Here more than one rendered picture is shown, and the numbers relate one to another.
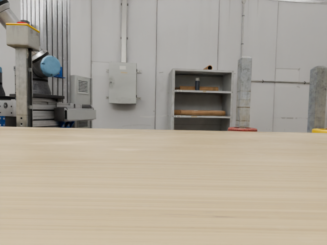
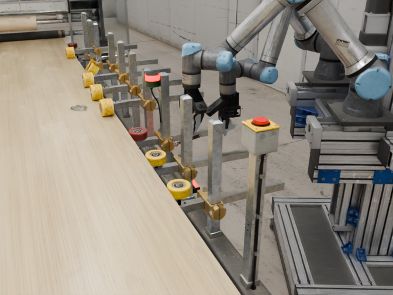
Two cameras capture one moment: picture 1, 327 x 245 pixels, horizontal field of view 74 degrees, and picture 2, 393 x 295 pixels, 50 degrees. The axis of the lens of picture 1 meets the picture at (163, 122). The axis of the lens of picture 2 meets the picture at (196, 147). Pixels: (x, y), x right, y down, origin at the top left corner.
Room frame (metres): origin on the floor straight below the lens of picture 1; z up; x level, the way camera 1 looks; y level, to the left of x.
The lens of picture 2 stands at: (0.22, -0.36, 1.62)
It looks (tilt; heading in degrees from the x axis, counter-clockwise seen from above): 25 degrees down; 67
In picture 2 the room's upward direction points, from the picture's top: straight up
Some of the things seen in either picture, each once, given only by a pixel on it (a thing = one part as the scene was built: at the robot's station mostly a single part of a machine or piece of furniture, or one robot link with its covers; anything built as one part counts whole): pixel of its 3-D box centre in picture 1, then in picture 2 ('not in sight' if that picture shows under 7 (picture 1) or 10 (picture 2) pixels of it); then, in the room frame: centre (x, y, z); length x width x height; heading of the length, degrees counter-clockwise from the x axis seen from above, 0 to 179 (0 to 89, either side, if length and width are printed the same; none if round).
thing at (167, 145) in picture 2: not in sight; (163, 140); (0.74, 1.25, 0.85); 0.13 x 0.06 x 0.05; 90
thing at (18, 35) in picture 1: (23, 38); (259, 137); (0.74, 0.47, 1.18); 0.07 x 0.07 x 0.08; 0
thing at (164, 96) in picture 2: not in sight; (165, 127); (0.74, 1.23, 0.92); 0.03 x 0.03 x 0.48; 0
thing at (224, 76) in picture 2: not in sight; (228, 71); (1.06, 1.27, 1.12); 0.09 x 0.08 x 0.11; 13
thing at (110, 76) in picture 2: not in sight; (130, 74); (0.79, 2.02, 0.95); 0.50 x 0.04 x 0.04; 0
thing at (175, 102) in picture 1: (198, 123); not in sight; (3.34, -0.53, 0.78); 0.90 x 0.45 x 1.55; 96
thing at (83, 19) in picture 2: not in sight; (86, 42); (0.74, 3.23, 0.91); 0.03 x 0.03 x 0.48; 0
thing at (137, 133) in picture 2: not in sight; (138, 141); (0.63, 1.27, 0.85); 0.08 x 0.08 x 0.11
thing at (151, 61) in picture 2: not in sight; (130, 63); (0.86, 2.27, 0.95); 0.36 x 0.03 x 0.03; 0
